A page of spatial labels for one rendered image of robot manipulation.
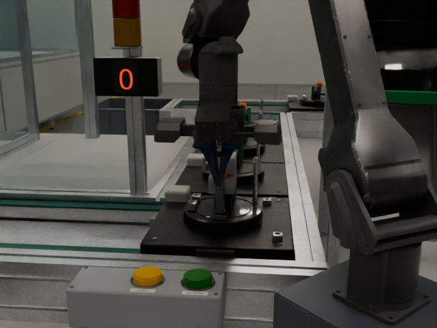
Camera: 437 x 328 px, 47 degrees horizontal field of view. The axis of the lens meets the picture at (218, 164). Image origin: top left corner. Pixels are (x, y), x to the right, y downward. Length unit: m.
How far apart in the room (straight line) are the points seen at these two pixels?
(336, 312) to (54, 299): 0.48
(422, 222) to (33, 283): 0.58
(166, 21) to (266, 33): 2.21
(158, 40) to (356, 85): 11.20
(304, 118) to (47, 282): 1.43
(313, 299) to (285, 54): 10.91
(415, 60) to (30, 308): 0.72
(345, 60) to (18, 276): 0.59
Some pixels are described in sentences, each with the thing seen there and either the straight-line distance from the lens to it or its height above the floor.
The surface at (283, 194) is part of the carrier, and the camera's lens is 1.03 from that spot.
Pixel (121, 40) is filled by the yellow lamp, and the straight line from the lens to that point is 0.96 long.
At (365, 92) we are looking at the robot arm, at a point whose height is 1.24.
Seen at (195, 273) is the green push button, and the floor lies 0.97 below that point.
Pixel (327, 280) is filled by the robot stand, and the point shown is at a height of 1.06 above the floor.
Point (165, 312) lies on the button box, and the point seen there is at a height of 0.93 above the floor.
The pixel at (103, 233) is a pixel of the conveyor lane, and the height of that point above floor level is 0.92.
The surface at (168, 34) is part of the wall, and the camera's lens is 11.58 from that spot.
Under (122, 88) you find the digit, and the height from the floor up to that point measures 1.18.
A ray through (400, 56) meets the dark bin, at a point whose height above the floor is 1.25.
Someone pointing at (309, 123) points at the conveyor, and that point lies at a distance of 2.05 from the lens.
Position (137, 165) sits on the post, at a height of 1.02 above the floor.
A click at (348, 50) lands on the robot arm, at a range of 0.47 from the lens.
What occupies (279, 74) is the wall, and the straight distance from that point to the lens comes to 11.37.
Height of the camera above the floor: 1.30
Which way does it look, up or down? 16 degrees down
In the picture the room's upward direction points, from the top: straight up
